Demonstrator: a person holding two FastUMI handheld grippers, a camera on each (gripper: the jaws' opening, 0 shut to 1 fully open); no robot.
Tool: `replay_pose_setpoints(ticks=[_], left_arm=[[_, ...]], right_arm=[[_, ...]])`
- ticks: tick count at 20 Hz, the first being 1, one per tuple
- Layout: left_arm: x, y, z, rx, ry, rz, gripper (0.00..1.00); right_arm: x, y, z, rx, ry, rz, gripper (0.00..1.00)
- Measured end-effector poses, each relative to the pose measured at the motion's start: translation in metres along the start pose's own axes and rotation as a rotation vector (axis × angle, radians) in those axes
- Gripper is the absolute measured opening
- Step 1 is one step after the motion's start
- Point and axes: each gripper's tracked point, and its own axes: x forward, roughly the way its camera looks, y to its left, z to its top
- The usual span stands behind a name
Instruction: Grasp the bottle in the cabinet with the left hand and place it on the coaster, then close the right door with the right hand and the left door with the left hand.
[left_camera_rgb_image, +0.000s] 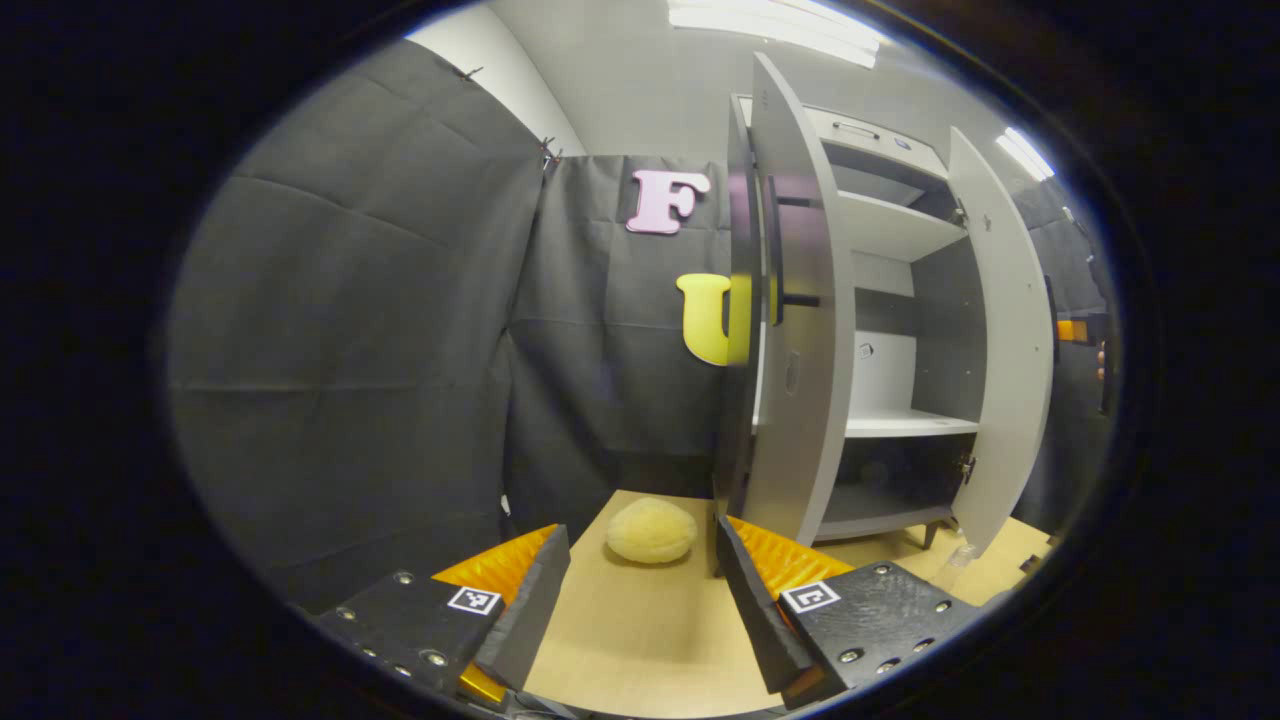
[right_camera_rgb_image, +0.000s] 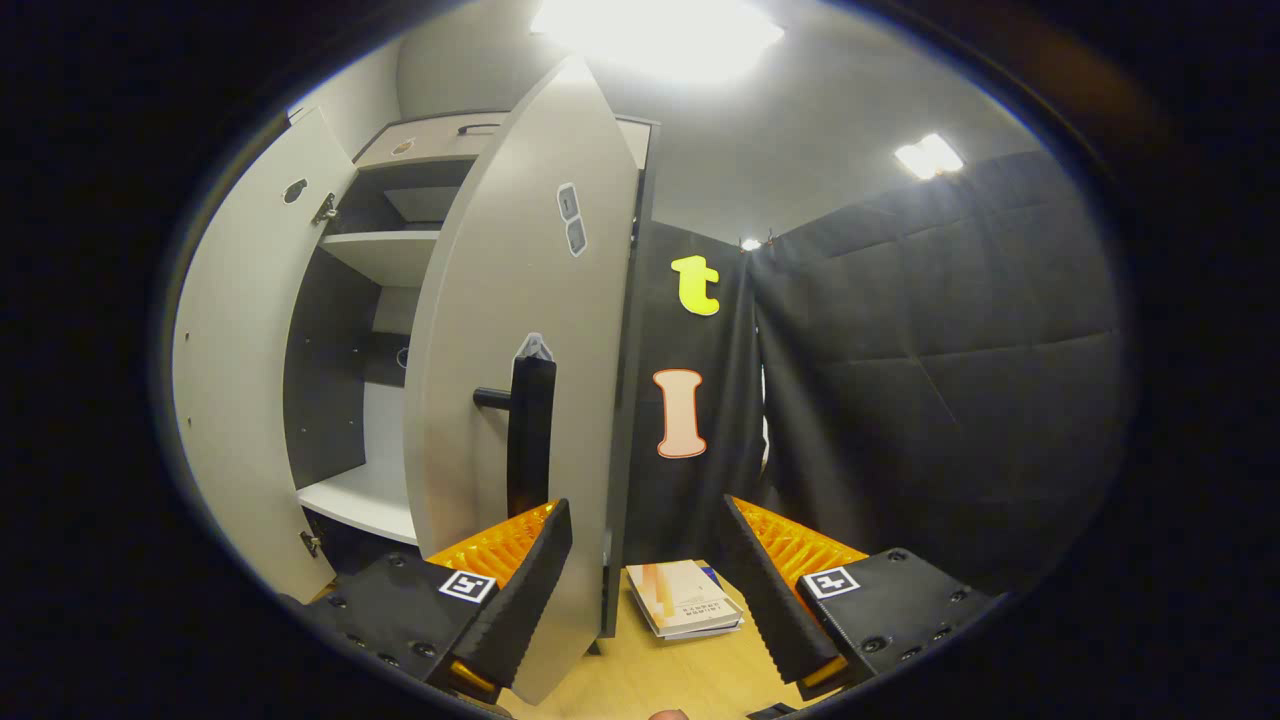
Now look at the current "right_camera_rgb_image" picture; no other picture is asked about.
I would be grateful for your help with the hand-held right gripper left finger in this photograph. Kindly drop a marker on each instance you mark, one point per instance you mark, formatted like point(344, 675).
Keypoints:
point(525, 600)

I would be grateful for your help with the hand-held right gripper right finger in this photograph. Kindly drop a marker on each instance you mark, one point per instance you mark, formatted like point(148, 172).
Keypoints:
point(770, 600)

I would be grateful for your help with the grey cabinet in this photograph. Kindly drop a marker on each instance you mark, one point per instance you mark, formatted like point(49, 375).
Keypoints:
point(385, 255)

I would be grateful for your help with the blue book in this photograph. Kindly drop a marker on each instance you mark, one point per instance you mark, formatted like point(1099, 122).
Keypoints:
point(711, 573)

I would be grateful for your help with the white book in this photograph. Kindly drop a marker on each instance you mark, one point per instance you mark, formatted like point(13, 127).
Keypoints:
point(685, 595)

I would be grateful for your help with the black backdrop cloth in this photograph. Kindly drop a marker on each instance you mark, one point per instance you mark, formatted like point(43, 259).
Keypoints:
point(930, 400)

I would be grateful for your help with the ceiling light panel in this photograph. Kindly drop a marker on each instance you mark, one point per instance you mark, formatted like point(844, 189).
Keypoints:
point(655, 35)
point(930, 155)

